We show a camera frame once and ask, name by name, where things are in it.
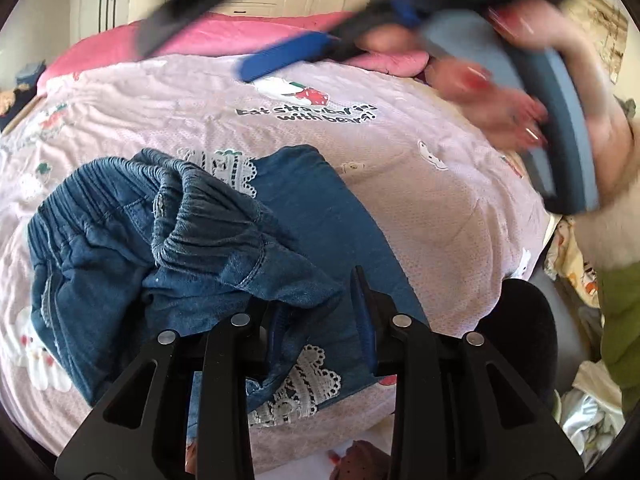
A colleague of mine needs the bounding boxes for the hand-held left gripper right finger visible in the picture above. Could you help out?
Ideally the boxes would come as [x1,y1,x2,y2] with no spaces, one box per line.
[350,265,586,480]

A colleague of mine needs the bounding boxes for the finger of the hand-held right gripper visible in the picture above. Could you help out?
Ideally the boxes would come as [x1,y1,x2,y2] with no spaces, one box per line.
[136,0,311,58]
[234,2,401,84]

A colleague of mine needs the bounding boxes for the person's left foot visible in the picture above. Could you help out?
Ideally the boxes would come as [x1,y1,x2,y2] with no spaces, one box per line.
[332,439,393,480]

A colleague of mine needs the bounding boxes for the blue folded clothes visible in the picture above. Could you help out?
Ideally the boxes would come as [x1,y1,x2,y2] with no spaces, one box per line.
[14,61,48,88]

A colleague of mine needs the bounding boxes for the white clothes pile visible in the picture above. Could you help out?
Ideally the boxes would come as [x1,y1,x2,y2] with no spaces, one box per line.
[555,360,628,456]

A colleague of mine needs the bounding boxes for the yellow printed cloth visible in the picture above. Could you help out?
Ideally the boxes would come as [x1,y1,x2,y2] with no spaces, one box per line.
[544,215,601,308]

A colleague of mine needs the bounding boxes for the white door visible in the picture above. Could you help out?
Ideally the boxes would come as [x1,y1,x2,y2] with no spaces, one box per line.
[77,0,131,41]

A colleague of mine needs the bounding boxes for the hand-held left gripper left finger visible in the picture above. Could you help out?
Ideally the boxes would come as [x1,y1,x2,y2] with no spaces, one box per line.
[54,296,283,480]

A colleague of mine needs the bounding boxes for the blue denim pants with lace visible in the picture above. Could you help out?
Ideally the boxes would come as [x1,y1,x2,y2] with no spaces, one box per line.
[27,144,431,428]

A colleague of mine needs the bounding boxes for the brown cloth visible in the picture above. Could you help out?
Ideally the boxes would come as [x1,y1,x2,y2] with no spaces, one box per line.
[0,89,23,118]

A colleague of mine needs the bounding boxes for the person's right forearm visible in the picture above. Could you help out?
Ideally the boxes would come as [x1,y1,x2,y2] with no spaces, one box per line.
[570,110,640,418]

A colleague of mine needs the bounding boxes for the pink printed bed sheet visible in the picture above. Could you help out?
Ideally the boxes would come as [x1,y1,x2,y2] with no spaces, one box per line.
[0,52,556,461]

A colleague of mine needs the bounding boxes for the person's right hand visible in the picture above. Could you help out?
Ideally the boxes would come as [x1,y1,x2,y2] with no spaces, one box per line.
[431,1,632,151]

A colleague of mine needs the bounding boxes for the pink duvet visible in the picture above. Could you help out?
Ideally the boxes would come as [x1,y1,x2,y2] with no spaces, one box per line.
[37,10,431,91]

